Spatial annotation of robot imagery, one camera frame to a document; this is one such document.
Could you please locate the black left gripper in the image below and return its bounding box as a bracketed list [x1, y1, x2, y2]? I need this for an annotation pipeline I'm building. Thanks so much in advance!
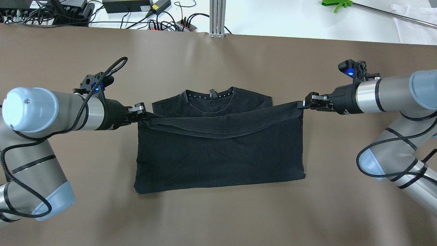
[102, 99, 152, 130]

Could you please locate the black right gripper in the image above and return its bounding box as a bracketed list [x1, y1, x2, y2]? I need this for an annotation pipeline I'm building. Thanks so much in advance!
[297, 84, 363, 115]

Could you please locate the black printed t-shirt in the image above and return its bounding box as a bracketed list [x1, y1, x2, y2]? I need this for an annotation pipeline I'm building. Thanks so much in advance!
[134, 87, 306, 194]

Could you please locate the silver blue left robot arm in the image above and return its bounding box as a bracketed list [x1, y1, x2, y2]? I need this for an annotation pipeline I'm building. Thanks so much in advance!
[1, 87, 145, 225]

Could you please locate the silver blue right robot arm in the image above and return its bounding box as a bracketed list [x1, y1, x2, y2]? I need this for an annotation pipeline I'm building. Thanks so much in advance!
[298, 70, 437, 216]

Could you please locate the grey orange USB hub left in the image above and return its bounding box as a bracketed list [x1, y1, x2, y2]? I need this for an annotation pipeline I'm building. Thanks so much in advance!
[147, 21, 164, 31]

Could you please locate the grey orange usb hub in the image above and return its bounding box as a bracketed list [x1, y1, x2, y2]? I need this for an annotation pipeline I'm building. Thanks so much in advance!
[147, 21, 164, 31]
[176, 19, 198, 32]

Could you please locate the grey orange USB hub right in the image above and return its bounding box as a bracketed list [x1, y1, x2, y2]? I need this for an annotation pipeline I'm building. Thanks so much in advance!
[176, 19, 198, 32]

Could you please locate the black power adapter brick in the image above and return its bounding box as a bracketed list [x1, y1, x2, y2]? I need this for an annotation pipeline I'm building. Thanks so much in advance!
[102, 0, 153, 14]

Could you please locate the white cloth on floor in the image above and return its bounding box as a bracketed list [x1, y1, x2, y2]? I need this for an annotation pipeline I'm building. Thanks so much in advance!
[390, 4, 437, 45]

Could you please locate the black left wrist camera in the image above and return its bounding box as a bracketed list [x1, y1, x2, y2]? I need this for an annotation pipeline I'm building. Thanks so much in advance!
[72, 72, 114, 95]

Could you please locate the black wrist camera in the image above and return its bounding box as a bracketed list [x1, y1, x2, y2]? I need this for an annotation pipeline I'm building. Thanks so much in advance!
[72, 72, 114, 95]
[338, 59, 381, 85]

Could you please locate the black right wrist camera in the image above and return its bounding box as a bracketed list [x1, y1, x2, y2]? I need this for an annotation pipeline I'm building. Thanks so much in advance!
[338, 59, 381, 85]

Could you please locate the green handled metal rod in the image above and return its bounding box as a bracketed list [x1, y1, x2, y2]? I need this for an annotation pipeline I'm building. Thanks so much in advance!
[321, 0, 437, 30]

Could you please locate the aluminium frame post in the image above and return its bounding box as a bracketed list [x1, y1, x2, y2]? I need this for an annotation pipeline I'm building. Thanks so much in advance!
[209, 0, 226, 38]

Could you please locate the black network switch box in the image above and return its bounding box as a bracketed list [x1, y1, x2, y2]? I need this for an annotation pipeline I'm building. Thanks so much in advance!
[0, 0, 97, 27]

